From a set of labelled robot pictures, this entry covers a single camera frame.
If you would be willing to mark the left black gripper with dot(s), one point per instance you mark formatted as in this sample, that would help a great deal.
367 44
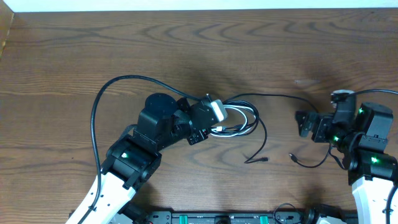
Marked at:
195 137

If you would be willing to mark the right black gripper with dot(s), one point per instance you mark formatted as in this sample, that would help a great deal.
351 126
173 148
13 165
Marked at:
323 121

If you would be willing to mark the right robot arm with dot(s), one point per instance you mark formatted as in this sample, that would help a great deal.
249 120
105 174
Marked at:
360 134

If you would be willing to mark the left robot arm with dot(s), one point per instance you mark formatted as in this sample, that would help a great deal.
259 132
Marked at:
135 156

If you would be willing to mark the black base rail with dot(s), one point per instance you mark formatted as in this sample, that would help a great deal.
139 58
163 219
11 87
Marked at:
163 217

